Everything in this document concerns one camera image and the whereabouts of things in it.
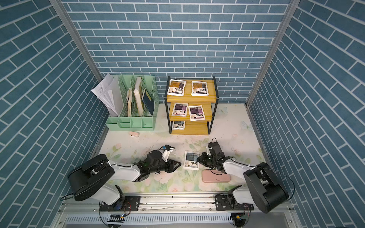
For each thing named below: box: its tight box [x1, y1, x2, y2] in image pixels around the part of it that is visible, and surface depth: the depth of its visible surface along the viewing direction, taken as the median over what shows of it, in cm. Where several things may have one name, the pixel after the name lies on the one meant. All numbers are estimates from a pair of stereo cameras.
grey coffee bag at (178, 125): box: [172, 120, 186, 131], surface depth 107 cm
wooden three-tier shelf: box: [164, 76, 220, 136], surface depth 91 cm
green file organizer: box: [105, 74, 160, 131], surface depth 104 cm
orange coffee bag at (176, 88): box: [167, 78, 187, 97], surface depth 81 cm
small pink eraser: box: [128, 131, 140, 138], surface depth 101 cm
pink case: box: [201, 169, 231, 183], surface depth 80 cm
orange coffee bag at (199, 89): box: [191, 81, 209, 96], surface depth 81 cm
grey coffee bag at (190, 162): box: [182, 150, 201, 171], surface depth 90 cm
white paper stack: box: [91, 73, 124, 117], surface depth 96 cm
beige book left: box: [126, 87, 133, 117], surface depth 101 cm
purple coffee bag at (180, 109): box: [171, 102, 189, 117], surface depth 95 cm
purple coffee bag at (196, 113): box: [188, 104, 206, 122], surface depth 93 cm
